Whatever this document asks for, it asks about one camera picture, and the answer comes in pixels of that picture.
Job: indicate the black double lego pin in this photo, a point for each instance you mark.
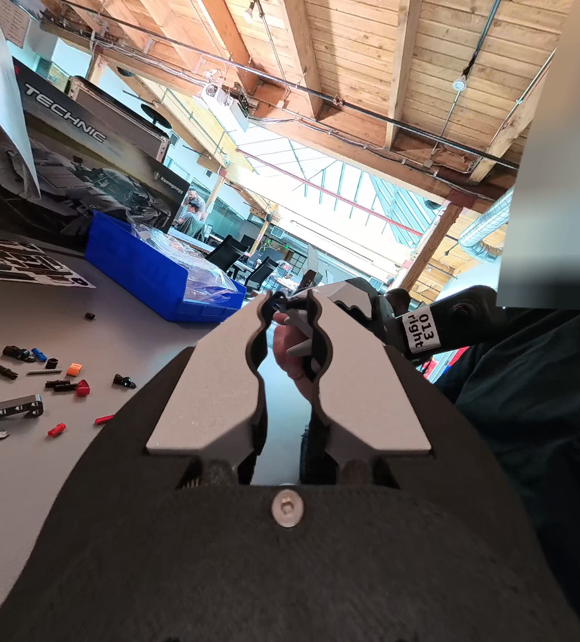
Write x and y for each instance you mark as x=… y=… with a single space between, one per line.
x=61 y=385

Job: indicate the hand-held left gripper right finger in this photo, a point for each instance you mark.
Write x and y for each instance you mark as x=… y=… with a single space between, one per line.
x=370 y=396

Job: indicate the red lego pin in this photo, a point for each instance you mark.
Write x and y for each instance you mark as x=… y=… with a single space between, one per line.
x=104 y=420
x=56 y=430

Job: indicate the black office chair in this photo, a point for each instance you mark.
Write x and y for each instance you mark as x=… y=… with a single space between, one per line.
x=227 y=253
x=262 y=273

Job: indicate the grey lego beam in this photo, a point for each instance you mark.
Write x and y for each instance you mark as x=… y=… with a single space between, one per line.
x=9 y=407

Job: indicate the black curved lego piece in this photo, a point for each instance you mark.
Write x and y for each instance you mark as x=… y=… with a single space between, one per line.
x=16 y=353

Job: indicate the clear plastic bags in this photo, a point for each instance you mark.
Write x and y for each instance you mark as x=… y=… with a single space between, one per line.
x=189 y=261

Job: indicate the person's right hand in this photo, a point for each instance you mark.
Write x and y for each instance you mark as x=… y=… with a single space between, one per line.
x=292 y=371

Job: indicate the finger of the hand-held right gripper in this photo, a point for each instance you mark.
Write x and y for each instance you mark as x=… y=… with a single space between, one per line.
x=301 y=331
x=345 y=293

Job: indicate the grey lego axle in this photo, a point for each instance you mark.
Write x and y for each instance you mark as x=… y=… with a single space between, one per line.
x=44 y=372

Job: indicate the black floor lamp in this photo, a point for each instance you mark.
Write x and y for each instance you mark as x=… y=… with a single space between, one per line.
x=155 y=114

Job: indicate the large silver air duct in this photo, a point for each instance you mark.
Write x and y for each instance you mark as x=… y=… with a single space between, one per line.
x=488 y=225

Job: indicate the wooden support post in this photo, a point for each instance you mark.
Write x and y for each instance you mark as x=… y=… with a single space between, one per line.
x=433 y=245

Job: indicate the lego sticker sheet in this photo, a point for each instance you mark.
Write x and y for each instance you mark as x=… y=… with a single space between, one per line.
x=24 y=261

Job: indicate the blue lego pin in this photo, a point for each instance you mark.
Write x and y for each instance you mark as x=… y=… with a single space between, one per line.
x=39 y=354

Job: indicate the person's black shirt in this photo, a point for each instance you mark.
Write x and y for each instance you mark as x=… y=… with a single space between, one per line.
x=535 y=451

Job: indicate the black wedge lego piece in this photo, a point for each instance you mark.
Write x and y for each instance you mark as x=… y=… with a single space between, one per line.
x=123 y=381

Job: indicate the grey flight case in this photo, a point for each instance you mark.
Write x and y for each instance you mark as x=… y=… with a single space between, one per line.
x=119 y=110

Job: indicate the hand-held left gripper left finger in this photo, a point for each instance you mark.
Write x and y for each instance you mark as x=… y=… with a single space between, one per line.
x=209 y=396

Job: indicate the black lego set box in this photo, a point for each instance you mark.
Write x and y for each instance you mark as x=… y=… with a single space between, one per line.
x=84 y=170

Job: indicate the orange lego piece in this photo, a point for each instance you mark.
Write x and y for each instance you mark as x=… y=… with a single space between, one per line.
x=74 y=369

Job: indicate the small black lego bush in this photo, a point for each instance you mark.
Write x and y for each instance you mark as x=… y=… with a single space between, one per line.
x=52 y=363

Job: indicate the dark red wedge piece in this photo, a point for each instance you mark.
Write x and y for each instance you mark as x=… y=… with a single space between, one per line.
x=83 y=388

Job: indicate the blue plastic bin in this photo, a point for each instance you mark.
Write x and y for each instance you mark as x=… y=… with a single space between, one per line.
x=134 y=266

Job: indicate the white ceiling projector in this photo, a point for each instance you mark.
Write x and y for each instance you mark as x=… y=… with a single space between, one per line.
x=227 y=105

